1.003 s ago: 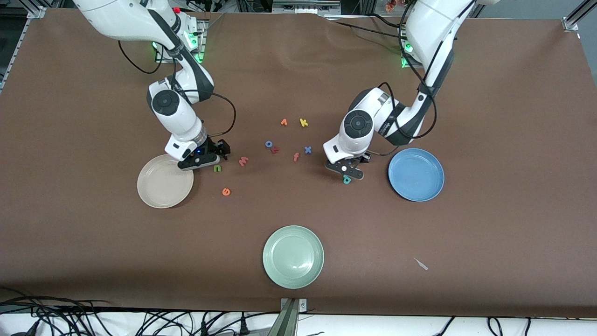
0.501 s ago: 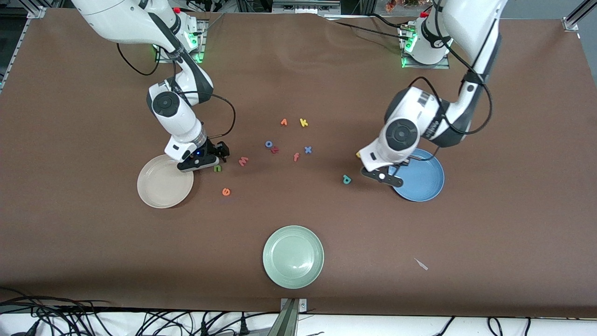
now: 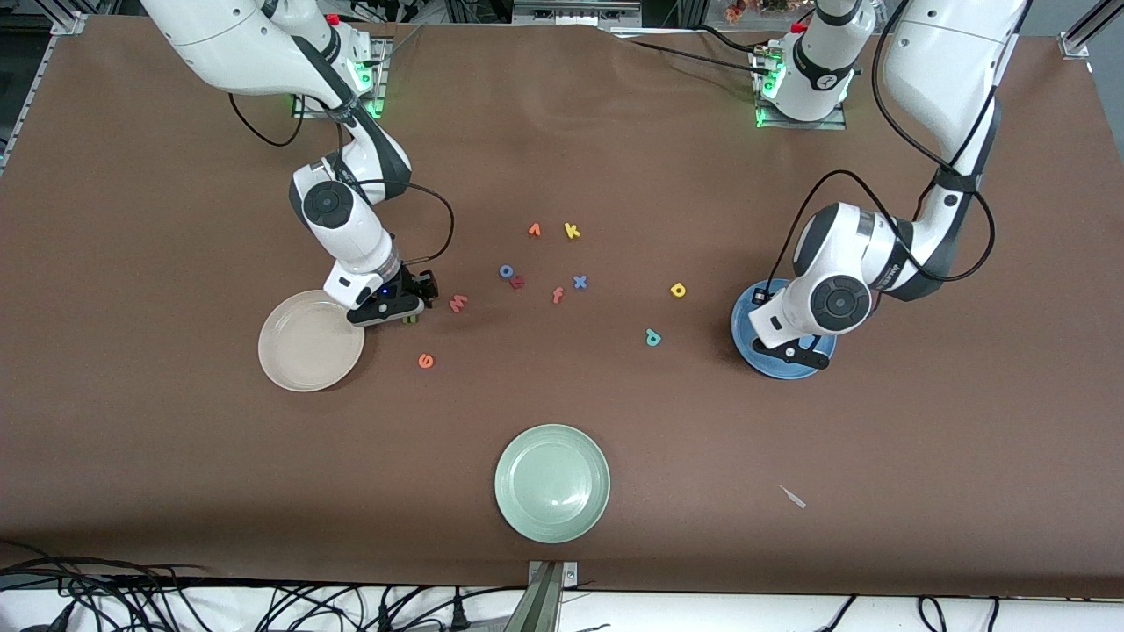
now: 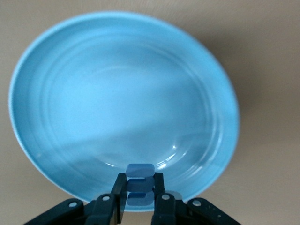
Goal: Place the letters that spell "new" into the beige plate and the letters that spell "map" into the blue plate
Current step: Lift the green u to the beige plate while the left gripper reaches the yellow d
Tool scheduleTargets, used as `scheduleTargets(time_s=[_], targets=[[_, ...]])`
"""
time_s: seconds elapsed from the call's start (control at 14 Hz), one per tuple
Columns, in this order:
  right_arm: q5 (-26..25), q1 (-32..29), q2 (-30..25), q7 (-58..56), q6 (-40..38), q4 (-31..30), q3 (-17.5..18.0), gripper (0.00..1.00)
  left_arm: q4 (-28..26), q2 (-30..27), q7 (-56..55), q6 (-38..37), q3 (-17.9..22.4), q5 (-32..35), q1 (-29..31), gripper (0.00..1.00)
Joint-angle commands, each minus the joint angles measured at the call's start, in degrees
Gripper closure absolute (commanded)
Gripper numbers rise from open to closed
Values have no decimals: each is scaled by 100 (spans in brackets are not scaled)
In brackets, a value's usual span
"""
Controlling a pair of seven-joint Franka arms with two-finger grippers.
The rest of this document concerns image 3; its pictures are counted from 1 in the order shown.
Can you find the blue plate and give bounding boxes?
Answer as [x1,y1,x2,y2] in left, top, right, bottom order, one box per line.
[731,279,838,380]

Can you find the beige brown plate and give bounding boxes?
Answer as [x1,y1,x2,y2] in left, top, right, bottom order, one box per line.
[257,290,366,393]

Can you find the light green plate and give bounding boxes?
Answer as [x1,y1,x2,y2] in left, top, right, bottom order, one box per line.
[494,424,611,544]

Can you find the brown table cover sheet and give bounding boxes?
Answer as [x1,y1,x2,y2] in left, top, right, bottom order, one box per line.
[0,16,1124,598]

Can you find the grey equipment box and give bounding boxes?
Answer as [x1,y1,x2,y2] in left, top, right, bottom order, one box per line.
[514,0,644,25]

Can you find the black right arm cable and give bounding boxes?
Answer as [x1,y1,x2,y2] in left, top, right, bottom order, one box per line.
[228,88,456,264]

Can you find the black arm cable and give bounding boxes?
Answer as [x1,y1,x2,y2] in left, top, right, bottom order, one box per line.
[228,88,456,264]
[771,0,998,298]

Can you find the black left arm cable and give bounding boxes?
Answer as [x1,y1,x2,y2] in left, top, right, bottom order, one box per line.
[771,0,998,298]

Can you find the black cable on table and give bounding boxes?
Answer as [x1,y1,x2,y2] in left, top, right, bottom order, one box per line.
[698,25,760,54]
[615,37,772,76]

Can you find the aluminium frame rail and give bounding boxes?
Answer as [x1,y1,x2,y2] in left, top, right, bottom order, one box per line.
[1058,0,1124,61]
[0,11,89,172]

